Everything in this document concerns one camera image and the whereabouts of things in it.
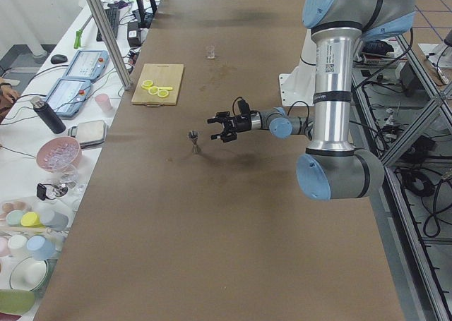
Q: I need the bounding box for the black small box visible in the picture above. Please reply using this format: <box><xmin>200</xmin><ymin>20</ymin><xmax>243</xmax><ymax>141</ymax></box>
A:
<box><xmin>127</xmin><ymin>21</ymin><xmax>148</xmax><ymax>48</ymax></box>

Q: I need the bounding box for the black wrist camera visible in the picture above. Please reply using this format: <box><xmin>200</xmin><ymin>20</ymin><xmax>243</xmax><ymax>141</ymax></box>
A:
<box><xmin>237</xmin><ymin>99</ymin><xmax>251</xmax><ymax>116</ymax></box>

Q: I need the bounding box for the yellow plastic knife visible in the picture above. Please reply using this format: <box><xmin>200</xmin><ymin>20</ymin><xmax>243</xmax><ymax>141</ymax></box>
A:
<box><xmin>158</xmin><ymin>86</ymin><xmax>173</xmax><ymax>91</ymax></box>

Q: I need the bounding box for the white green-rimmed plate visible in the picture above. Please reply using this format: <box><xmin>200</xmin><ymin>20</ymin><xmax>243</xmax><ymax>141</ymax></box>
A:
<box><xmin>9</xmin><ymin>258</ymin><xmax>49</xmax><ymax>291</ymax></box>

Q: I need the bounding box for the green handled grabber tool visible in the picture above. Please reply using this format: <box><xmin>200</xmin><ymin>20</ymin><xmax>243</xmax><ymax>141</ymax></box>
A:
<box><xmin>73</xmin><ymin>6</ymin><xmax>97</xmax><ymax>49</ymax></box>

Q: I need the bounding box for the steel jigger measuring cup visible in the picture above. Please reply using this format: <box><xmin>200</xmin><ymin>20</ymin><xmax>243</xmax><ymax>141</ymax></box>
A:
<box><xmin>188</xmin><ymin>130</ymin><xmax>201</xmax><ymax>155</ymax></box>

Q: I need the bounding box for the lemon slice top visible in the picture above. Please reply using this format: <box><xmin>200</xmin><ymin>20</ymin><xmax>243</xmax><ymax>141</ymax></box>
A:
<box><xmin>141</xmin><ymin>80</ymin><xmax>154</xmax><ymax>89</ymax></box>

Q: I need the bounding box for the pink plastic cup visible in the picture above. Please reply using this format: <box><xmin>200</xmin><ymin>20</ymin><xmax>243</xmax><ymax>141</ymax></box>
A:
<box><xmin>95</xmin><ymin>93</ymin><xmax>114</xmax><ymax>115</ymax></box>

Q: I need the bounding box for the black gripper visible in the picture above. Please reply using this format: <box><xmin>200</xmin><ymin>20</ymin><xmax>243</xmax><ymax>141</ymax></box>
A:
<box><xmin>207</xmin><ymin>111</ymin><xmax>251</xmax><ymax>143</ymax></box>

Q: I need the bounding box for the black keyboard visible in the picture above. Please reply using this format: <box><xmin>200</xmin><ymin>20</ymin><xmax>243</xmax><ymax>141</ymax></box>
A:
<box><xmin>105</xmin><ymin>8</ymin><xmax>120</xmax><ymax>39</ymax></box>

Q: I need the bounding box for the pink bowl of ice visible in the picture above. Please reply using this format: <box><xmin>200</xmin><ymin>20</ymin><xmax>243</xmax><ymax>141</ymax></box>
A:
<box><xmin>36</xmin><ymin>136</ymin><xmax>82</xmax><ymax>172</ymax></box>

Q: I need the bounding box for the black computer mouse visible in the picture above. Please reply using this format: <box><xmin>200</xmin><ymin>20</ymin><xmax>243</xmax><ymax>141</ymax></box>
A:
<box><xmin>50</xmin><ymin>54</ymin><xmax>68</xmax><ymax>64</ymax></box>

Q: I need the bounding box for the yellow cup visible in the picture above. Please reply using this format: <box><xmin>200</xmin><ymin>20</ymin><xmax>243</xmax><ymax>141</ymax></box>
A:
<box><xmin>20</xmin><ymin>212</ymin><xmax>44</xmax><ymax>228</ymax></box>

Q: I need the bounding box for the aluminium frame post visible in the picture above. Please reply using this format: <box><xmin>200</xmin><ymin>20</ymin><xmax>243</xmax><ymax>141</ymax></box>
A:
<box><xmin>86</xmin><ymin>0</ymin><xmax>132</xmax><ymax>90</ymax></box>

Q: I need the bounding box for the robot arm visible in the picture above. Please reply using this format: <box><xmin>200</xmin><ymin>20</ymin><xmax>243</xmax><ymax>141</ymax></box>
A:
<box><xmin>214</xmin><ymin>0</ymin><xmax>415</xmax><ymax>200</ymax></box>

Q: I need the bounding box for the black water bottle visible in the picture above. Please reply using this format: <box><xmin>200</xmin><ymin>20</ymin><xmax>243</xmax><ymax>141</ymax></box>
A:
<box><xmin>30</xmin><ymin>96</ymin><xmax>66</xmax><ymax>134</ymax></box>

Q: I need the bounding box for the lemon slice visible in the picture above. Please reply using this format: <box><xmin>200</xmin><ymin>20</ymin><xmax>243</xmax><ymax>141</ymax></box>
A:
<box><xmin>157</xmin><ymin>90</ymin><xmax>170</xmax><ymax>98</ymax></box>
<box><xmin>148</xmin><ymin>86</ymin><xmax>160</xmax><ymax>95</ymax></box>
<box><xmin>141</xmin><ymin>80</ymin><xmax>154</xmax><ymax>89</ymax></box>

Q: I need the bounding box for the clear glass beaker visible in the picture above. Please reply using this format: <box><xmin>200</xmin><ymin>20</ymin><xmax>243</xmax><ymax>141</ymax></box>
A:
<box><xmin>206</xmin><ymin>45</ymin><xmax>216</xmax><ymax>59</ymax></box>

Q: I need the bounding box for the lemon slice middle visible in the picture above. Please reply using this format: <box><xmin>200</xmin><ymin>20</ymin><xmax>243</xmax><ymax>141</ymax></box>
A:
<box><xmin>148</xmin><ymin>86</ymin><xmax>160</xmax><ymax>95</ymax></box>

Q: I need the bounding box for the green bowl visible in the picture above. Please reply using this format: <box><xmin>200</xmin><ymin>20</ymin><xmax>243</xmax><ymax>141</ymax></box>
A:
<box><xmin>1</xmin><ymin>289</ymin><xmax>35</xmax><ymax>315</ymax></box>

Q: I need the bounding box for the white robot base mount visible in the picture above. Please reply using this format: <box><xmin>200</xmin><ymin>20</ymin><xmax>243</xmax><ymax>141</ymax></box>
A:
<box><xmin>279</xmin><ymin>29</ymin><xmax>316</xmax><ymax>107</ymax></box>

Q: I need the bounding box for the bamboo cutting board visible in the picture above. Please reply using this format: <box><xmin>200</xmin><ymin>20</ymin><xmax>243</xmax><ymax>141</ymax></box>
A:
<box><xmin>131</xmin><ymin>63</ymin><xmax>184</xmax><ymax>106</ymax></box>

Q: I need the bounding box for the blue teach pendant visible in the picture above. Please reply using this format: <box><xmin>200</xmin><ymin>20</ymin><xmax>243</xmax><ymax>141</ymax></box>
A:
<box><xmin>64</xmin><ymin>50</ymin><xmax>109</xmax><ymax>82</ymax></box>
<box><xmin>45</xmin><ymin>78</ymin><xmax>92</xmax><ymax>119</ymax></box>

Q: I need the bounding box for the lemon slice bottom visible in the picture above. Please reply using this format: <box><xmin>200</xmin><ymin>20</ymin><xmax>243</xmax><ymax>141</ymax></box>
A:
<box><xmin>157</xmin><ymin>90</ymin><xmax>170</xmax><ymax>98</ymax></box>

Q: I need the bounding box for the light blue cup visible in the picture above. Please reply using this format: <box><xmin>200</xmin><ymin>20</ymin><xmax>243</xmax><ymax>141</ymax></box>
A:
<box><xmin>26</xmin><ymin>236</ymin><xmax>56</xmax><ymax>260</ymax></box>

